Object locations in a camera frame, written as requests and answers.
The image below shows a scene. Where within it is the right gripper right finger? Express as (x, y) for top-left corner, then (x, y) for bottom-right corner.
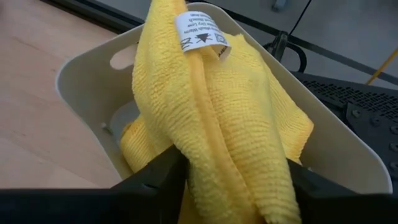
(287, 159), (358, 224)

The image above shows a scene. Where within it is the yellow microfiber towel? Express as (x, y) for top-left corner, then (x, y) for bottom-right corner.
(119, 116), (156, 174)
(132, 0), (315, 224)

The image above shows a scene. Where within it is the black cable clamp loop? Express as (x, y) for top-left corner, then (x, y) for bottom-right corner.
(263, 30), (308, 73)

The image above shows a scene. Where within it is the thin black cable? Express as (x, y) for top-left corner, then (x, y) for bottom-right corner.
(287, 0), (313, 35)

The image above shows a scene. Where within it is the yellow cable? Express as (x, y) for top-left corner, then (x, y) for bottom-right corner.
(366, 48), (398, 85)

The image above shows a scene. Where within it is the beige plastic basket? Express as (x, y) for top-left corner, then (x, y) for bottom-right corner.
(55, 2), (393, 194)

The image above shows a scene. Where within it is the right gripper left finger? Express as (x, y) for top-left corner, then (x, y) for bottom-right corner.
(110, 145), (190, 224)

